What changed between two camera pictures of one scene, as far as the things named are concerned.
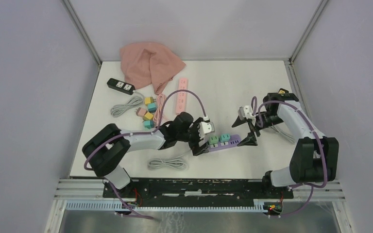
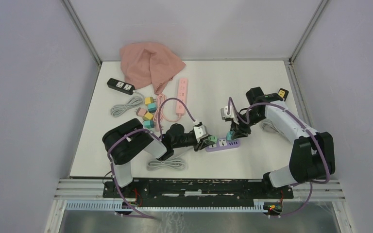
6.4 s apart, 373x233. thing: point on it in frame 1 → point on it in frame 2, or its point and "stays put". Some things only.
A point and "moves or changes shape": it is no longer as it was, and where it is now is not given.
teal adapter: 152,107 stays put
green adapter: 213,140 stays put
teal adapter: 224,138 moves or changes shape
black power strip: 282,91 stays put
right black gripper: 250,140 → 234,127
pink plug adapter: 140,111 stays put
